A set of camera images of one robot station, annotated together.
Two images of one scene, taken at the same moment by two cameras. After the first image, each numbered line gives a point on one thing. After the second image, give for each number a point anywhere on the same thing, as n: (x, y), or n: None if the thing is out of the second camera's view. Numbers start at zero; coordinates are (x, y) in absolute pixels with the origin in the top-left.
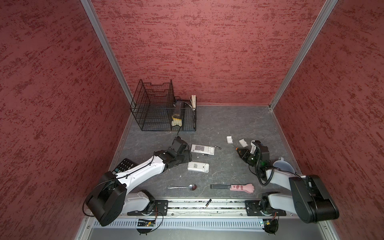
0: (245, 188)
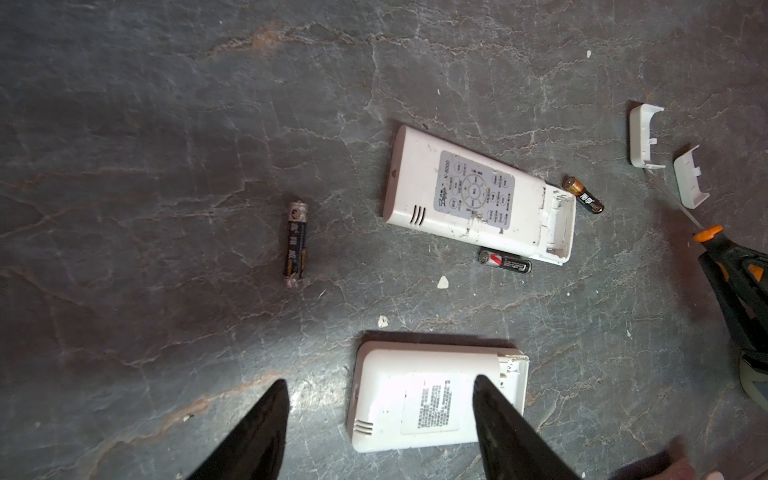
0: (683, 470)
